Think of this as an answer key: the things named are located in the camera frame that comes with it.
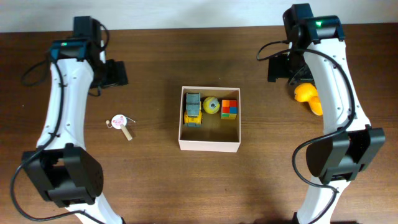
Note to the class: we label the multicolour puzzle cube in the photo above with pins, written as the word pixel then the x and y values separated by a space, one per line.
pixel 229 109

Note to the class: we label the orange toy dinosaur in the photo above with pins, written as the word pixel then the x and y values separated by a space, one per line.
pixel 306 92

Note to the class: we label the yellow grey toy truck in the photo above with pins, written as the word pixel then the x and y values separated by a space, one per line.
pixel 192 115

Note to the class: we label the yellow grey face ball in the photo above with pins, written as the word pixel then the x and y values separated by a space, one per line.
pixel 211 105

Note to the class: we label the pink cardboard box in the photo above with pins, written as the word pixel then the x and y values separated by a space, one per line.
pixel 215 134

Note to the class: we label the pig face rattle drum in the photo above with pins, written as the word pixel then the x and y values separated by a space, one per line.
pixel 120 121

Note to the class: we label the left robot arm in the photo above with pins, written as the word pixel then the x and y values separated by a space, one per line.
pixel 60 168

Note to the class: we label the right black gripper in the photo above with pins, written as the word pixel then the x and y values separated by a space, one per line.
pixel 277 68

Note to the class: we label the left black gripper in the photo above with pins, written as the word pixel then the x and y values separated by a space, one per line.
pixel 119 74

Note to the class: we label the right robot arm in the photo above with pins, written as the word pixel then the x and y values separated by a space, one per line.
pixel 316 56

